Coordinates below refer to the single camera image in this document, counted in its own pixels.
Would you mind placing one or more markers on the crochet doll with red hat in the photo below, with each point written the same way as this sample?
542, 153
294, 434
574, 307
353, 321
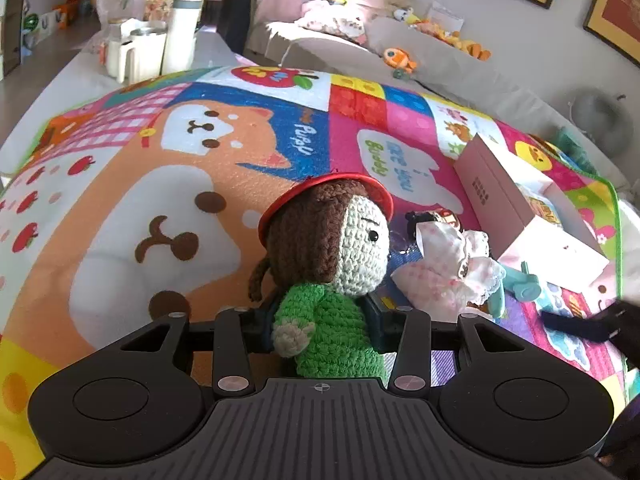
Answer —
330, 240

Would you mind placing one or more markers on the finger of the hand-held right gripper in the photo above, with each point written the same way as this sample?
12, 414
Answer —
575, 325

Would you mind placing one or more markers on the watermelon ball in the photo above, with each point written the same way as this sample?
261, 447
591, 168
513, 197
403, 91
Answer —
31, 24

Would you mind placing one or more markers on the pink patterned blanket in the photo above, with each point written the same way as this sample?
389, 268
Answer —
335, 22

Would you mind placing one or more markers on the beige sofa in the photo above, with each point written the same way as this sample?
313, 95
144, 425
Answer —
450, 80

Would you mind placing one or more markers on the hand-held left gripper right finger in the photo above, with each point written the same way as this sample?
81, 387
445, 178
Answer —
381, 327

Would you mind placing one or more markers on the white thermos bottle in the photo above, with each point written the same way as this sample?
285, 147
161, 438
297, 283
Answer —
181, 35

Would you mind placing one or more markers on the pink cardboard box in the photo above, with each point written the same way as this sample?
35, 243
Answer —
495, 195

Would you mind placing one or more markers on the row of yellow duck plushies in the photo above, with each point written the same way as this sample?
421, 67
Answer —
455, 37

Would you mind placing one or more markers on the woven basket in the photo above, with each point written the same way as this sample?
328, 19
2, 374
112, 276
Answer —
160, 2

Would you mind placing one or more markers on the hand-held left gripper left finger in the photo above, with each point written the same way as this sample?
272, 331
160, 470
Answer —
257, 332

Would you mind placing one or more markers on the small white plush toy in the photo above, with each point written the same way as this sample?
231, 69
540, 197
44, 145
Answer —
402, 16

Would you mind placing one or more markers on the orange fish plush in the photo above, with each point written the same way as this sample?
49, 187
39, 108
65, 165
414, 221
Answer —
399, 59

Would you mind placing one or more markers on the colourful cartoon play mat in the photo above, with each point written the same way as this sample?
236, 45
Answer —
150, 210

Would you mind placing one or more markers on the teal cloth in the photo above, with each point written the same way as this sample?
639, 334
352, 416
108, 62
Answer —
575, 150

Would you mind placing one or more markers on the white jug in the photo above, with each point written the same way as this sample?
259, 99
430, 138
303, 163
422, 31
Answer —
140, 55

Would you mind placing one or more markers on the pink white doll dress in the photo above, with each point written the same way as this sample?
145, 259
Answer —
445, 270

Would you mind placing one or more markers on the teal toy scooter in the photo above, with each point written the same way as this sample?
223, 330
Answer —
525, 290

